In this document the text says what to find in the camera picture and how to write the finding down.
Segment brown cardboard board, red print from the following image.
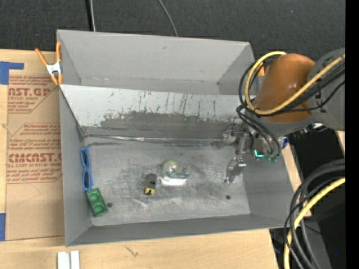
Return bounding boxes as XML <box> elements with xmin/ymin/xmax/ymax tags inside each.
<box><xmin>0</xmin><ymin>48</ymin><xmax>67</xmax><ymax>242</ymax></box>

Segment black and yellow small block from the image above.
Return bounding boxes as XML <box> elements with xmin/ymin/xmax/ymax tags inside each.
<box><xmin>143</xmin><ymin>173</ymin><xmax>158</xmax><ymax>196</ymax></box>

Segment blue sunglasses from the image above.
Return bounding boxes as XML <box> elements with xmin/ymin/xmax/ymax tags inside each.
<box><xmin>80</xmin><ymin>146</ymin><xmax>94</xmax><ymax>191</ymax></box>

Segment grey metal bin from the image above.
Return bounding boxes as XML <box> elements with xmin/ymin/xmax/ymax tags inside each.
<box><xmin>56</xmin><ymin>29</ymin><xmax>294</xmax><ymax>248</ymax></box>

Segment green toy brick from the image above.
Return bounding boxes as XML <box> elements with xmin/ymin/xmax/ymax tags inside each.
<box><xmin>85</xmin><ymin>187</ymin><xmax>109</xmax><ymax>217</ymax></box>

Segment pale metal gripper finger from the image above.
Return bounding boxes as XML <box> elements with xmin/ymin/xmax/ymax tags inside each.
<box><xmin>223</xmin><ymin>129</ymin><xmax>242</xmax><ymax>146</ymax></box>
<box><xmin>223</xmin><ymin>156</ymin><xmax>248</xmax><ymax>184</ymax></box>

